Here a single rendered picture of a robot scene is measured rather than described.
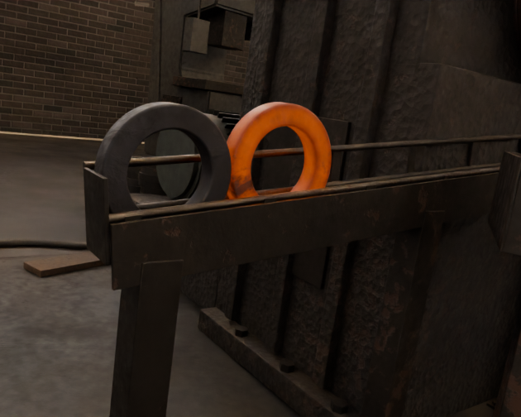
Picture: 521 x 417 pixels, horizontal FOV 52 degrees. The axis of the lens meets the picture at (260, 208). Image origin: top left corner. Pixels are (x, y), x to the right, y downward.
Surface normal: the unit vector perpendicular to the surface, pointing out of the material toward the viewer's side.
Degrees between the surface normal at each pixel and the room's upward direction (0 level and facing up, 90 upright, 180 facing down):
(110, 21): 90
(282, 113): 90
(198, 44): 90
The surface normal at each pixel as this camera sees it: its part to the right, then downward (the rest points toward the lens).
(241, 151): 0.55, 0.24
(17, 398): 0.14, -0.97
